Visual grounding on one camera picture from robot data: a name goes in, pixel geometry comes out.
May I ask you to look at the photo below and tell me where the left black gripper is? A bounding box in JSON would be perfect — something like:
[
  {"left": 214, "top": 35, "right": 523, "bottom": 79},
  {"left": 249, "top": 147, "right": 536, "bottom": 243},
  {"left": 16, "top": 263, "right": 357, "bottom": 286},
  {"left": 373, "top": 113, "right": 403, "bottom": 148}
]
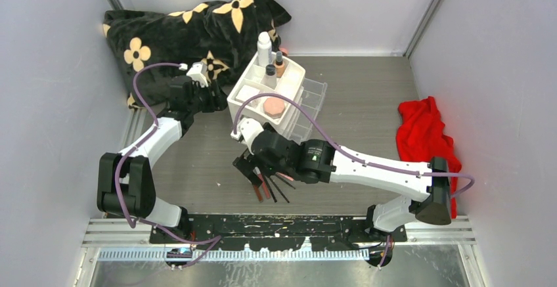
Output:
[{"left": 188, "top": 80, "right": 231, "bottom": 115}]

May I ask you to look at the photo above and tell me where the red lip gloss tube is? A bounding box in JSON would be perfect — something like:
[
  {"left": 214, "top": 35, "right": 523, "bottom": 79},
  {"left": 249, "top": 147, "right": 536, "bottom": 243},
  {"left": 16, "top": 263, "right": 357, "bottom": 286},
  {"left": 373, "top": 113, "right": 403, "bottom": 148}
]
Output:
[{"left": 255, "top": 168, "right": 271, "bottom": 199}]

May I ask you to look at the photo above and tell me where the pink makeup pencil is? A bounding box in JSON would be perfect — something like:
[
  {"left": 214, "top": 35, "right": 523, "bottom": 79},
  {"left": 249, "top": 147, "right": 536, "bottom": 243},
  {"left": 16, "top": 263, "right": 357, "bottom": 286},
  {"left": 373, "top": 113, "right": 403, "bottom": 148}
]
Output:
[{"left": 276, "top": 173, "right": 294, "bottom": 181}]

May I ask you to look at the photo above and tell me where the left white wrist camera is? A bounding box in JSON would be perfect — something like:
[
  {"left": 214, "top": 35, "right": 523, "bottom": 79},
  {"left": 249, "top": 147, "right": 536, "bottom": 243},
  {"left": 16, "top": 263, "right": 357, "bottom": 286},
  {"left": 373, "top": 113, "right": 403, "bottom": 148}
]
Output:
[{"left": 187, "top": 62, "right": 210, "bottom": 87}]

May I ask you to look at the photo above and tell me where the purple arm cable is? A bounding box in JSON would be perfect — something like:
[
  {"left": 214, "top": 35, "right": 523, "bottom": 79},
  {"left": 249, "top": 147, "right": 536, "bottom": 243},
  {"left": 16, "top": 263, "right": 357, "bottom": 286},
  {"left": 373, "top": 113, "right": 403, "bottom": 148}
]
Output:
[
  {"left": 232, "top": 93, "right": 476, "bottom": 269},
  {"left": 114, "top": 62, "right": 223, "bottom": 270}
]

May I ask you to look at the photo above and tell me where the small cream box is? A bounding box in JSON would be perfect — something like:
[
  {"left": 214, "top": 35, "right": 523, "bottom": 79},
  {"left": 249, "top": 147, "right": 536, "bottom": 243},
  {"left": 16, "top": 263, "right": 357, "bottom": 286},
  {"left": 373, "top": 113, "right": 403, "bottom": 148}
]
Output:
[{"left": 234, "top": 85, "right": 261, "bottom": 104}]

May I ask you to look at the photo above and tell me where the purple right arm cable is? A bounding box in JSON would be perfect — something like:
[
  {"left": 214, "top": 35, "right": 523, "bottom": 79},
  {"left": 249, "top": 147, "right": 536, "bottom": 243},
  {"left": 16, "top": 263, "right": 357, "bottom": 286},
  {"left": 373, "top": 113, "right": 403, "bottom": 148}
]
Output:
[{"left": 232, "top": 93, "right": 476, "bottom": 269}]

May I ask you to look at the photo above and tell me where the dark red lip gloss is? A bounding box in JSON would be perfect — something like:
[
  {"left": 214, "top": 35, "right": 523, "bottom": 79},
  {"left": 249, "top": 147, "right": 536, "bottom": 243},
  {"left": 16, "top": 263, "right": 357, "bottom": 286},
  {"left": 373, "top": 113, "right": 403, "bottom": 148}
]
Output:
[{"left": 252, "top": 185, "right": 263, "bottom": 203}]

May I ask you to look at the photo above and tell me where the white spray bottle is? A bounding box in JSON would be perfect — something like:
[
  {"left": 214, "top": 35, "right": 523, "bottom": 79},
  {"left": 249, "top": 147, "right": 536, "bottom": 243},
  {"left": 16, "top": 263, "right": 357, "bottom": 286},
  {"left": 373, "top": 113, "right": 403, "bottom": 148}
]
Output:
[{"left": 257, "top": 32, "right": 272, "bottom": 67}]

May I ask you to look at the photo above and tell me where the red cloth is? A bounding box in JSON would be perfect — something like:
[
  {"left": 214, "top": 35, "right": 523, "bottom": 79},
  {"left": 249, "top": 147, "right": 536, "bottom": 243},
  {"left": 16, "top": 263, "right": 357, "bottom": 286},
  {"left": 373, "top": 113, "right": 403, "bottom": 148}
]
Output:
[{"left": 395, "top": 96, "right": 462, "bottom": 220}]

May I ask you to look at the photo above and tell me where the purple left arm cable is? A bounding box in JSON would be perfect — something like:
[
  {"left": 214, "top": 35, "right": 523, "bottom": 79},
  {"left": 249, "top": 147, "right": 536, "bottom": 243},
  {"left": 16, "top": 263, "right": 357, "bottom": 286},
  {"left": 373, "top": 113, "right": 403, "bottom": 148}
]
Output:
[{"left": 114, "top": 62, "right": 223, "bottom": 270}]

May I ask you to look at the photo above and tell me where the white plastic drawer organizer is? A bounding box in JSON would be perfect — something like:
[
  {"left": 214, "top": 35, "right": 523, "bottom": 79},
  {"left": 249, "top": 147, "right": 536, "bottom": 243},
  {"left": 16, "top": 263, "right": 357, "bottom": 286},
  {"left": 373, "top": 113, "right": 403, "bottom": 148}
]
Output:
[{"left": 227, "top": 55, "right": 305, "bottom": 138}]

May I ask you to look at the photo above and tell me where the black cap clear bottle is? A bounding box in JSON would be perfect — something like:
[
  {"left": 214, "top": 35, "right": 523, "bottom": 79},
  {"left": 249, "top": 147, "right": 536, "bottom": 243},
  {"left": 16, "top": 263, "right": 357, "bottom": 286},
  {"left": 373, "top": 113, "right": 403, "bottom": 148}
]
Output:
[{"left": 261, "top": 64, "right": 277, "bottom": 89}]

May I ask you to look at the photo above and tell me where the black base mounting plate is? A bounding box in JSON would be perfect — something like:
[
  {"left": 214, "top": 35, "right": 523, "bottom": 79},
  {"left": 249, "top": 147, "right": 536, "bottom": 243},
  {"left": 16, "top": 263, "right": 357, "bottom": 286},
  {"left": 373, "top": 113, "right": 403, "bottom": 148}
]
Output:
[{"left": 150, "top": 214, "right": 407, "bottom": 252}]

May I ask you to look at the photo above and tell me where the beige foundation bottle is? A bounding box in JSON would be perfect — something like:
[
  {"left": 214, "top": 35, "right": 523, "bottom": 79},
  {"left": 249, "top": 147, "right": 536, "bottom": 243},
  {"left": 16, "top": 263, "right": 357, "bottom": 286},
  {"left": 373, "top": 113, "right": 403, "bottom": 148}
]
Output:
[{"left": 274, "top": 51, "right": 286, "bottom": 78}]

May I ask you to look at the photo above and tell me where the clear top drawer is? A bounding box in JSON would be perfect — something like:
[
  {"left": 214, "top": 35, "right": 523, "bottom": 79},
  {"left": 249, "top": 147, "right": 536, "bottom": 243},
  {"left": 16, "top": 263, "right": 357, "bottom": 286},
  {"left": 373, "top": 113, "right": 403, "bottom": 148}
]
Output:
[{"left": 285, "top": 78, "right": 328, "bottom": 143}]

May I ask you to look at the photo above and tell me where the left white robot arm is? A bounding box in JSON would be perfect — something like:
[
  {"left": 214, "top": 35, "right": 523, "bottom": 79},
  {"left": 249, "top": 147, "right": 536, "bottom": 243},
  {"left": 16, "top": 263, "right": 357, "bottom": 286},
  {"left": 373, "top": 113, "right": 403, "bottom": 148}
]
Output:
[{"left": 97, "top": 76, "right": 227, "bottom": 243}]

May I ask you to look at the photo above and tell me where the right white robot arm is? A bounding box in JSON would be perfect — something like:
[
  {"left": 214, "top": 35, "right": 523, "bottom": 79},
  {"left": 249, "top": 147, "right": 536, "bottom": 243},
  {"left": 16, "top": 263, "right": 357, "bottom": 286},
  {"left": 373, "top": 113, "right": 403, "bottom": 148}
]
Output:
[{"left": 232, "top": 129, "right": 452, "bottom": 242}]

